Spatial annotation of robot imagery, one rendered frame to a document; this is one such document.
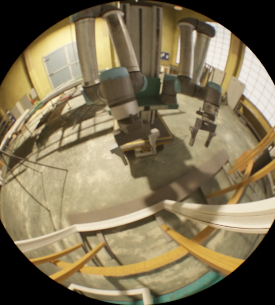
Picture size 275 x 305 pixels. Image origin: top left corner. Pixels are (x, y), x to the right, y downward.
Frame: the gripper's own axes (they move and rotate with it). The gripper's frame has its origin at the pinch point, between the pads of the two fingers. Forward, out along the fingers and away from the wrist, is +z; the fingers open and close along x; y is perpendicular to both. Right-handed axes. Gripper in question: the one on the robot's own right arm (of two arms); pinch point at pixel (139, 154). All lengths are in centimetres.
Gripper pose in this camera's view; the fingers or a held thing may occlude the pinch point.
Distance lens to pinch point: 38.9
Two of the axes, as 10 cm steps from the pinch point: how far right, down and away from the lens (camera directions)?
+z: 2.5, 7.7, 5.9
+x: -9.3, 3.7, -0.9
